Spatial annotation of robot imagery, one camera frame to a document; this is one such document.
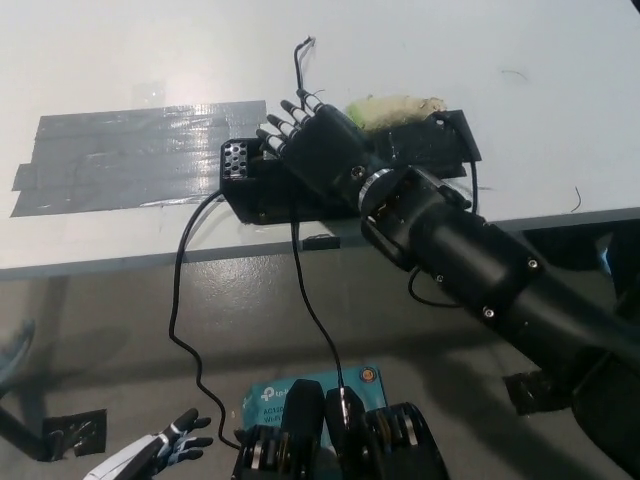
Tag black white robot left hand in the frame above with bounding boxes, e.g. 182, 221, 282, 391
152, 407, 215, 469

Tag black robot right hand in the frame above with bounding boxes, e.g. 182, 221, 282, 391
254, 89, 396, 211

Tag tape-wrapped soldering iron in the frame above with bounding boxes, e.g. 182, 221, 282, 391
342, 93, 449, 132

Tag black soldering station base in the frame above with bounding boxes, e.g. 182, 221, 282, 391
219, 137, 371, 227

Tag black robot torso blocks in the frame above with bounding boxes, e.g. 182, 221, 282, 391
229, 379, 449, 480

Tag teal tp-link box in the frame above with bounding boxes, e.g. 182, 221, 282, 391
238, 367, 389, 446

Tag small black tape strip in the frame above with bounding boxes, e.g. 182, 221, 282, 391
301, 235, 341, 252

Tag black slanted stand leg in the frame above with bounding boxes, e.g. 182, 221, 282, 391
0, 399, 51, 464

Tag grey blue floor object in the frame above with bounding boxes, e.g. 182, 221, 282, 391
0, 319, 36, 396

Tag thin black loose wire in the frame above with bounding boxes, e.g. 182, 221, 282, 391
292, 34, 316, 101

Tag black cable to robot torso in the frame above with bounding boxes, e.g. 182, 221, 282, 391
288, 222, 351, 401

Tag long black power cable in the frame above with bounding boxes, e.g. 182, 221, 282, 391
167, 192, 241, 449

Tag grey duct tape patch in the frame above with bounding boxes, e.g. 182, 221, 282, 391
8, 100, 267, 219

